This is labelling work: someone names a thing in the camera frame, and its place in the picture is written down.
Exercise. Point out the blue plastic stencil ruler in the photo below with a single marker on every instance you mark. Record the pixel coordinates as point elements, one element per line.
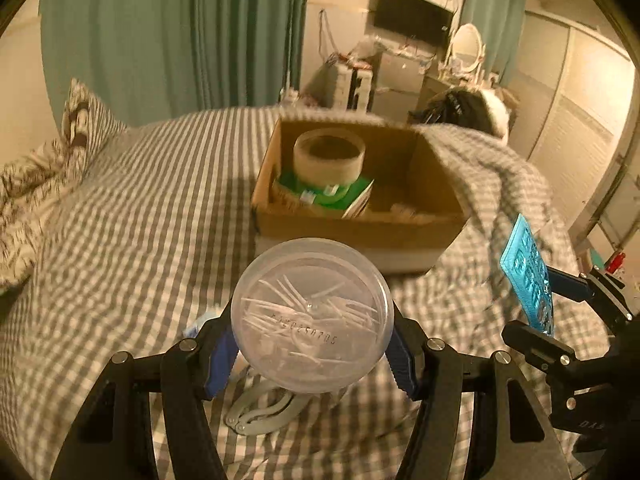
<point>527,275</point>

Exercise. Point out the small red object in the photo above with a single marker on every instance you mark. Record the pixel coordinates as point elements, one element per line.
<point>617,261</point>

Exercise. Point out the grey metal folding tool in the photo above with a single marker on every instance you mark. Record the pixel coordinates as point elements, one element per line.
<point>262,410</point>

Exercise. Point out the white oval vanity mirror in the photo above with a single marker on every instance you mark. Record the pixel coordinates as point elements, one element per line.
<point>466,45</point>

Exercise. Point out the green and white packet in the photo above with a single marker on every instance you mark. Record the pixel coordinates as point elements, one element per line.
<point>330,195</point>

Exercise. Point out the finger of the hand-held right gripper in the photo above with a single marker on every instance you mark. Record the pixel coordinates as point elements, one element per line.
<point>535,342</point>
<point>567,282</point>

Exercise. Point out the brown patterned pillow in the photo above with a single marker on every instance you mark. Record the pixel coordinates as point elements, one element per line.
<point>85,117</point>

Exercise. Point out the brown patterned quilt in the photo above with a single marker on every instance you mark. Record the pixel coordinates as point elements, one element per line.
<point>30,200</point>

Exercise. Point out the brown cardboard box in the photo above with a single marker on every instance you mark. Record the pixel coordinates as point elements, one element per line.
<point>360,210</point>

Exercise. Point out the narrow green curtain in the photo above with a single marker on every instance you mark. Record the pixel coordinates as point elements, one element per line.
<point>492,15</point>

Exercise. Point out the black wall television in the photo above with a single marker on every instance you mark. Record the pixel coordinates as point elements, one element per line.
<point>412,12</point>

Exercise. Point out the blue and white small wrapper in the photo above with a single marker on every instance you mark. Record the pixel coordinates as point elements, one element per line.
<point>200,324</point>

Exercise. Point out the grey gingham blanket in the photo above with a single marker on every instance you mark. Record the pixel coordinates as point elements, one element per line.
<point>505,195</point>

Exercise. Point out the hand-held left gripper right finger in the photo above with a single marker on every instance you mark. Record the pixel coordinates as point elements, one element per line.
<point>401,362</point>

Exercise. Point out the white foam blocks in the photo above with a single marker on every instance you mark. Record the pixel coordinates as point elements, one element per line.
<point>352,85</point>

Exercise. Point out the clear round floss pick container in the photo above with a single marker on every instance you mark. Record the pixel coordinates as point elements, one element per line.
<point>312,316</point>

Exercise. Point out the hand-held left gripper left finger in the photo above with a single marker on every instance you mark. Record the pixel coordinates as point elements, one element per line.
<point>219,360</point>

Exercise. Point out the white sliding wardrobe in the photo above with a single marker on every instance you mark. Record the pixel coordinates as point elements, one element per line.
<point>570,105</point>

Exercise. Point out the beige tape roll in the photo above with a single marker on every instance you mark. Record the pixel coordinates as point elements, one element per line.
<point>327,156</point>

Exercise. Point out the wide green curtain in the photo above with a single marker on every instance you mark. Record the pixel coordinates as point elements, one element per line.
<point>175,35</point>

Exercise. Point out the grey cabinet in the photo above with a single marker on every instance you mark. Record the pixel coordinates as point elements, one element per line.
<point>400,77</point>

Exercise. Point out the black and white bag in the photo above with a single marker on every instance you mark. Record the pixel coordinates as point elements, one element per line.
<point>470,107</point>

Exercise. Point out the grey gingham bed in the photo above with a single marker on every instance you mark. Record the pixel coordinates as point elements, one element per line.
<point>140,240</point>

